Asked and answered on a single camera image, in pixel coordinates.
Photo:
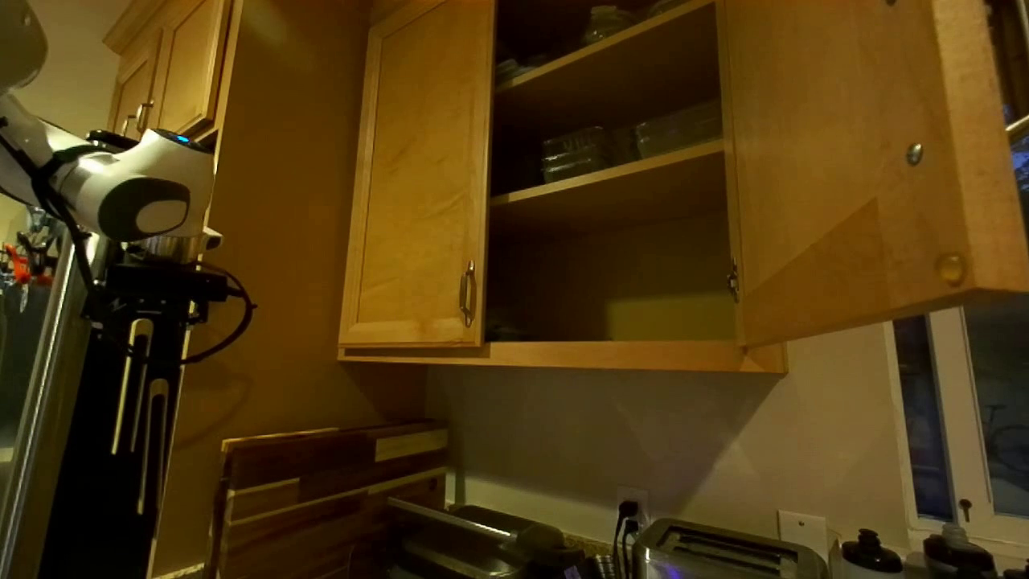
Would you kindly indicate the stainless steel refrigerator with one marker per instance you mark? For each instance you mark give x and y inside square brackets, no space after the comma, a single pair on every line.
[67,462]

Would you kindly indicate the stacked glass containers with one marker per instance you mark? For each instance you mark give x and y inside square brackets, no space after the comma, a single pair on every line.
[631,140]

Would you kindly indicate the white wall outlet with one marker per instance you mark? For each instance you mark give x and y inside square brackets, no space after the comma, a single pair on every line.
[804,532]

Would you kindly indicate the red fridge magnet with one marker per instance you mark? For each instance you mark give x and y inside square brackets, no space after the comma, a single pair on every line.
[20,261]

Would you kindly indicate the wooden cabinet door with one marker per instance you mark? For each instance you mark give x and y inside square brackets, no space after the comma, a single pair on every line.
[418,181]
[837,161]

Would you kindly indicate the stainless steel toaster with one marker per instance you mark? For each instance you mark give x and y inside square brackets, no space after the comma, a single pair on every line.
[720,550]

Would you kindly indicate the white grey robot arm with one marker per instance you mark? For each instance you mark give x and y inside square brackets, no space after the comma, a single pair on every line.
[131,181]

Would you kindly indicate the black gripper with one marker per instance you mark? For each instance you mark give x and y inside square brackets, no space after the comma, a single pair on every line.
[131,290]

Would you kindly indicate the dark striped wooden cutting board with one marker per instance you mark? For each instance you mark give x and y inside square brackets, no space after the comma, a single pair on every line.
[311,484]

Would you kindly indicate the wooden wall cabinet carcass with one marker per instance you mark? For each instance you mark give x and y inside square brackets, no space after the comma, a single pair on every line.
[598,181]

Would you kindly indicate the wooden cabinets above refrigerator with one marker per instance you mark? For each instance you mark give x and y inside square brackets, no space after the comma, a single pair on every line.
[179,65]

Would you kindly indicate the wall outlet with black plug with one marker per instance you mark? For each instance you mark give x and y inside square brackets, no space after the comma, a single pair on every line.
[628,525]

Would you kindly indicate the glassware on shelf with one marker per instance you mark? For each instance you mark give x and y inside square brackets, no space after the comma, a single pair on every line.
[631,17]

